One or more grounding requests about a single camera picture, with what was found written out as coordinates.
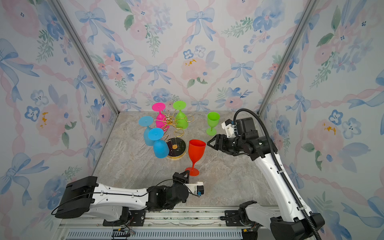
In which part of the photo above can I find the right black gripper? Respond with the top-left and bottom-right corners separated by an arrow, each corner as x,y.
207,134 -> 246,155

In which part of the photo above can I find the red wine glass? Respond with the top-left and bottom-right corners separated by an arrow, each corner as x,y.
186,140 -> 206,177

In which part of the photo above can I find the green wine glass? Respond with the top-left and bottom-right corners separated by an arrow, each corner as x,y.
206,112 -> 220,136
173,101 -> 189,130

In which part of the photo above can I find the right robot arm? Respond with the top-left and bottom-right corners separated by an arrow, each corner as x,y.
207,118 -> 325,240

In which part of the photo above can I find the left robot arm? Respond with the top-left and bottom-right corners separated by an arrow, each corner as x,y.
52,171 -> 204,223

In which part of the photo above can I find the bright blue wine glass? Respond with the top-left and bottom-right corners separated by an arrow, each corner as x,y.
148,128 -> 169,159

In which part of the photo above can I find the teal blue wine glass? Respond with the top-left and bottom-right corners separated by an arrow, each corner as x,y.
139,116 -> 154,147

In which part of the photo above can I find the pink wine glass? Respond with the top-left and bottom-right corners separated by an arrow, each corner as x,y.
152,103 -> 169,132

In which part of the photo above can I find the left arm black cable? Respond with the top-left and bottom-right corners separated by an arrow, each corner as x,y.
50,179 -> 176,216

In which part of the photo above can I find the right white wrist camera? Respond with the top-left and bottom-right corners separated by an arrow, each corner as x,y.
221,119 -> 236,138

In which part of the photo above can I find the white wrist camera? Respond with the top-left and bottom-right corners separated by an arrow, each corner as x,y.
221,119 -> 236,138
185,182 -> 205,197

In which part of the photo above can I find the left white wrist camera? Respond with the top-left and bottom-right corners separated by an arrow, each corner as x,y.
185,182 -> 205,197

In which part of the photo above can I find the gold wire wine glass rack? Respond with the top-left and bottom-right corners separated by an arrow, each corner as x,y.
155,114 -> 194,161

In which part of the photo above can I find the black corrugated cable conduit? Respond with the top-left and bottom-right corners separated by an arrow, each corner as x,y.
233,108 -> 322,240

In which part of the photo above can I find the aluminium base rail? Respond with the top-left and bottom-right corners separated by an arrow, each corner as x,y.
53,206 -> 274,240

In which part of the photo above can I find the right aluminium corner post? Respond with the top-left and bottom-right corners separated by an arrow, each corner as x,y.
258,0 -> 318,117

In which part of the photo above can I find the aluminium corner post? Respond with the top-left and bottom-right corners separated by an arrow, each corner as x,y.
48,0 -> 120,115
258,0 -> 318,117

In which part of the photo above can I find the left aluminium corner post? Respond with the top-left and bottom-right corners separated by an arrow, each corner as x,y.
48,0 -> 120,115

